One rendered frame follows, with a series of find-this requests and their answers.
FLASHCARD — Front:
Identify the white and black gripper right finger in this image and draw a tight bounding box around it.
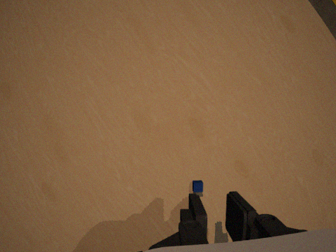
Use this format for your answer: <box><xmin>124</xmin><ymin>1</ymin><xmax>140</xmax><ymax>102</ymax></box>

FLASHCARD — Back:
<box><xmin>225</xmin><ymin>191</ymin><xmax>307</xmax><ymax>242</ymax></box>

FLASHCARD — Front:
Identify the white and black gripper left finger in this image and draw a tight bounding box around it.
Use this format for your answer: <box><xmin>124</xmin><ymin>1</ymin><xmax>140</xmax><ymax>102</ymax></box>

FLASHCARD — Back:
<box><xmin>148</xmin><ymin>193</ymin><xmax>208</xmax><ymax>250</ymax></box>

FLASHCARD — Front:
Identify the small blue cube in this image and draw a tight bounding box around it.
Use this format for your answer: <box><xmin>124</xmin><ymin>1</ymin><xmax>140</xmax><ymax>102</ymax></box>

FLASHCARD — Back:
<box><xmin>192</xmin><ymin>181</ymin><xmax>203</xmax><ymax>193</ymax></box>

